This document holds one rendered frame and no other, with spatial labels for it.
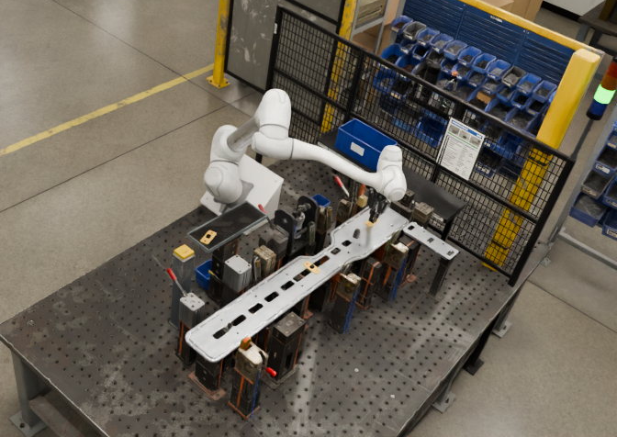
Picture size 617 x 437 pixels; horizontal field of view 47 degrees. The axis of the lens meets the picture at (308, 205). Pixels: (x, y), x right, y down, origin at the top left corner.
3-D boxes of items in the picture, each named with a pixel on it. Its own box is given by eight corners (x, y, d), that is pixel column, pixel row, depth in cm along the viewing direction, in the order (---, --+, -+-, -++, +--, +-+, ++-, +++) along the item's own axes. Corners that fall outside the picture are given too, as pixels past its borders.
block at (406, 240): (398, 291, 364) (411, 252, 347) (381, 279, 369) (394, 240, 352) (408, 282, 371) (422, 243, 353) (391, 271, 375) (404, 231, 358)
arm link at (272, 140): (292, 155, 314) (294, 127, 317) (252, 150, 310) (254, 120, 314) (286, 164, 326) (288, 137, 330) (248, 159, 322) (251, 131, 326)
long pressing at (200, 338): (218, 370, 273) (218, 367, 272) (178, 336, 283) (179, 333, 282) (411, 222, 363) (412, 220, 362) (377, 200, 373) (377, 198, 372)
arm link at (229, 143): (205, 166, 378) (209, 128, 384) (232, 173, 385) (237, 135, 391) (263, 123, 312) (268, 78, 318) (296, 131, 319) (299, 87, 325)
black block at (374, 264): (365, 314, 348) (379, 273, 330) (349, 302, 353) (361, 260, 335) (375, 306, 353) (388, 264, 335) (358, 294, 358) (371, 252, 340)
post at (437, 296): (438, 302, 362) (454, 263, 344) (420, 290, 367) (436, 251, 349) (444, 296, 367) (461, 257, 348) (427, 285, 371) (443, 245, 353)
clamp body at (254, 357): (248, 424, 290) (258, 370, 267) (222, 402, 296) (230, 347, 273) (265, 409, 297) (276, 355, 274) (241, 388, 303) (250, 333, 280)
